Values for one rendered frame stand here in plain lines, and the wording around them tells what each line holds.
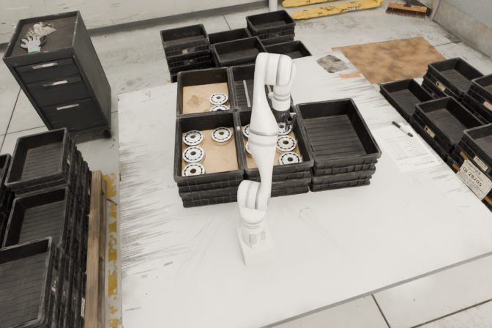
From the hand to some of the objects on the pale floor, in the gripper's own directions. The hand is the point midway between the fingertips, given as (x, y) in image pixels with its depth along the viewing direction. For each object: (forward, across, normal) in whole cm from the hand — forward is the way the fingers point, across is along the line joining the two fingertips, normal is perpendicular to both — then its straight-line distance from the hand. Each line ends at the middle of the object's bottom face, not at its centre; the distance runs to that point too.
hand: (280, 129), depth 152 cm
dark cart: (+96, -149, +132) cm, 221 cm away
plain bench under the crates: (+96, -1, +12) cm, 96 cm away
